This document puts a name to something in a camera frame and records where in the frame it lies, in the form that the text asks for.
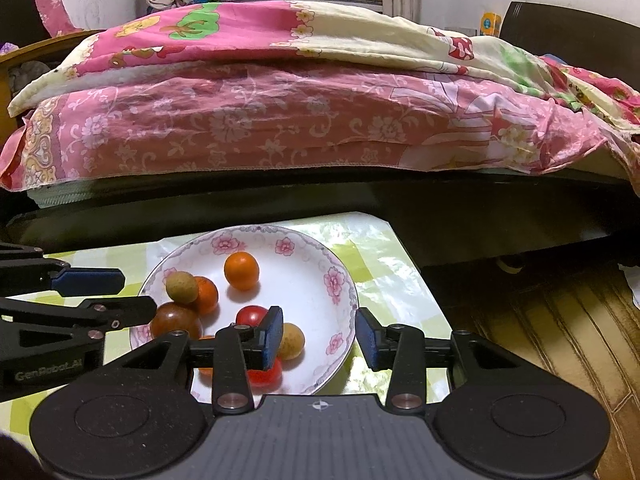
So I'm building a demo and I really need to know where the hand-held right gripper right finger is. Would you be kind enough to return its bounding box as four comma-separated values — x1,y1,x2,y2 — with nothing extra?
355,306,507,414

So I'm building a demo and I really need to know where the white paper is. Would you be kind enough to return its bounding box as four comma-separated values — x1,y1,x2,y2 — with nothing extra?
619,261,640,311

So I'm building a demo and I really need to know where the dark red tomato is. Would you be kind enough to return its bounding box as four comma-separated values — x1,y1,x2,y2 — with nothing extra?
149,302,203,341

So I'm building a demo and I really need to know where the red cherry tomato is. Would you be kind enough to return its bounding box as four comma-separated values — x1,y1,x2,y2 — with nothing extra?
246,357,284,391
235,305,270,329

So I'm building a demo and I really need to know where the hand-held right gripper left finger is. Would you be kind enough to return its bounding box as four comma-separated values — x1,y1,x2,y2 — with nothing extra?
127,305,285,415

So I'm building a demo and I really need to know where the pink floral bed sheet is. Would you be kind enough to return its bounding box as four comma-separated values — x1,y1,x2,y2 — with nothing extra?
0,62,640,192

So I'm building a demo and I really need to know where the white floral plate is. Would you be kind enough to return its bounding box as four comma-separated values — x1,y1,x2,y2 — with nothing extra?
130,225,360,396

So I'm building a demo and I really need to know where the brown longan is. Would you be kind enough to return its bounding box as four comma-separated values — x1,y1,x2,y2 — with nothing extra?
165,270,200,305
276,322,306,361

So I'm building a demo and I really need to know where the dark headboard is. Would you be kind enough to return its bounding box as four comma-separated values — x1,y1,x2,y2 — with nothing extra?
500,1,640,82

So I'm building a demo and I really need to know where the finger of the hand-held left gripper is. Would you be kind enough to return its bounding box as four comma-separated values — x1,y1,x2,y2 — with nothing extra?
0,295,158,343
0,241,126,297

